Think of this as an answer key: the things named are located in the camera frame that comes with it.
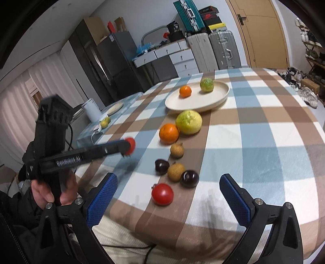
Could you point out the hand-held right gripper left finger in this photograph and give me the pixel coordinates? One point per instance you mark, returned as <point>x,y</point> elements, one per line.
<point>101,198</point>

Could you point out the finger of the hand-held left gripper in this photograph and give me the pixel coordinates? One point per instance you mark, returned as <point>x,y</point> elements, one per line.
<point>111,148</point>

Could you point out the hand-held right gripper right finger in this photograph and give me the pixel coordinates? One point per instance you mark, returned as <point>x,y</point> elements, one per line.
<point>236,200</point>

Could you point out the small red tomato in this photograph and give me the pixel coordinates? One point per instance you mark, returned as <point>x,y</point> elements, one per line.
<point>130,145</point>

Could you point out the dark purple plum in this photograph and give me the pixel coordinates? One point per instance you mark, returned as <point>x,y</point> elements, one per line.
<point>162,166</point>
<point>189,179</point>

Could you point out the large orange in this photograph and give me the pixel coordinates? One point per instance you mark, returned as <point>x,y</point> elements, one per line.
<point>168,133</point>

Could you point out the large red tomato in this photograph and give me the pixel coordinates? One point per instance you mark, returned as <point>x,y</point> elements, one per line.
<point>162,194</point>

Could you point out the brown longan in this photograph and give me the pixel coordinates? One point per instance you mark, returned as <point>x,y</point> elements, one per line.
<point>176,172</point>
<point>177,150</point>

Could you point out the large yellow-green citrus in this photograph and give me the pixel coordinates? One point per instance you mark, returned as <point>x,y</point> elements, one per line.
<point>189,121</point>

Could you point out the cream round plate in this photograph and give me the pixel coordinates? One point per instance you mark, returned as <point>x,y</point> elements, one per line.
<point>203,101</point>

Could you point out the person's left hand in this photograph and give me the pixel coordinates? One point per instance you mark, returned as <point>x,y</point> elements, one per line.
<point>40,191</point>

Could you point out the white charger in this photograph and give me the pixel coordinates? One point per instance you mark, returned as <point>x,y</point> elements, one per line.
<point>97,130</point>

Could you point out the small green lime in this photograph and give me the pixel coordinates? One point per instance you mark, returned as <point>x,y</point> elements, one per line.
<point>108,119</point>
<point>104,123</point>

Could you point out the light blue table cover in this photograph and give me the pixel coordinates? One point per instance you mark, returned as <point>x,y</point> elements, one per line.
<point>86,134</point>

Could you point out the small cream dish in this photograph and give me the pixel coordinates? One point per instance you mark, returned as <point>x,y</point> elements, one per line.
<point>114,108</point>

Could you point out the white curtain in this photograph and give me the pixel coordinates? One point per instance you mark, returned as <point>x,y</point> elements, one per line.
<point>15,114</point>

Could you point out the grey refrigerator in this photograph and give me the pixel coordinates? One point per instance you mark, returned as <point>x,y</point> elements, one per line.
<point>116,55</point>

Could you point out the small orange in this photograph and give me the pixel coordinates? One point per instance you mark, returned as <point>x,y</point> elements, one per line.
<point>185,91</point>

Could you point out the dark wardrobe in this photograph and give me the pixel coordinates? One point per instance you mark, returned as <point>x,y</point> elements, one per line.
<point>83,50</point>

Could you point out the blue plastic bag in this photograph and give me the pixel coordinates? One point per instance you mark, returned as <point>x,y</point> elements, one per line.
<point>144,48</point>

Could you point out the white desk with drawers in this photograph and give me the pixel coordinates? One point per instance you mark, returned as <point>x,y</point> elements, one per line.
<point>182,61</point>

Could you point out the green mottled citrus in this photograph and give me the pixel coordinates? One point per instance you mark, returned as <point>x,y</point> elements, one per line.
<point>207,84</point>

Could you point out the red flat packet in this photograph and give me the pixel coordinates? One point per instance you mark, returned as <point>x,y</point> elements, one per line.
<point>111,26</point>

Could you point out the brown cardboard pieces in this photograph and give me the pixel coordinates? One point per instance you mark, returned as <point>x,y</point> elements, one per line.
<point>119,24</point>

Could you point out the scattered sneakers pile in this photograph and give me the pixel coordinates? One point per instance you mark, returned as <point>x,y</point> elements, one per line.
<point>308,96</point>

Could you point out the white suitcase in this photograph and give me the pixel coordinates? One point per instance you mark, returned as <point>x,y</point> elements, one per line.
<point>200,53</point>

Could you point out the black bag with label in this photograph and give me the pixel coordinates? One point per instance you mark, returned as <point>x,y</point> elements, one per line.
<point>175,30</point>

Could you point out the small cardboard box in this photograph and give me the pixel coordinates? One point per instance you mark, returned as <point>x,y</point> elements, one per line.
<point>309,85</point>

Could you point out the silver suitcase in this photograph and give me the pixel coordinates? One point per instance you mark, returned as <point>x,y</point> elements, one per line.
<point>223,48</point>

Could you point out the teal suitcase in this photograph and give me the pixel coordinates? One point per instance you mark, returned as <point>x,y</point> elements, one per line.
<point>188,12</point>

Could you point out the wooden shoe rack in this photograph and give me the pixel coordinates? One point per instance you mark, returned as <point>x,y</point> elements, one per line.
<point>314,61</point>

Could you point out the yellow black shoe box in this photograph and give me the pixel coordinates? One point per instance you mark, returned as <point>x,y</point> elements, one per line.
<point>216,26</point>

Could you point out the plain black shoe box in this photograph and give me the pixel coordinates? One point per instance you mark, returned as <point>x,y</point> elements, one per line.
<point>212,22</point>

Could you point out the black red shoe box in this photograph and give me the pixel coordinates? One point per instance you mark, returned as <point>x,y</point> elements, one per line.
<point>210,17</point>

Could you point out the wooden door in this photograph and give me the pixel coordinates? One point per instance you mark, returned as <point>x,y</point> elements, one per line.
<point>264,38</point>

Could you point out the black orange-striped shoe box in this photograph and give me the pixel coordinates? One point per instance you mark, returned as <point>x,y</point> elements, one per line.
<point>208,10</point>

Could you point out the assorted shoes collection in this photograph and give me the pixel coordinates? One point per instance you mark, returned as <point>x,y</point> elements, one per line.
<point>308,35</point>

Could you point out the wooden window frame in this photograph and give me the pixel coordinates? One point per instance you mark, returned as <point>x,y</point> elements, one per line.
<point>34,91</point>

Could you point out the grey arched frame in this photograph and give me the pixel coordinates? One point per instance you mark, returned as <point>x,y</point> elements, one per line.
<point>148,31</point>

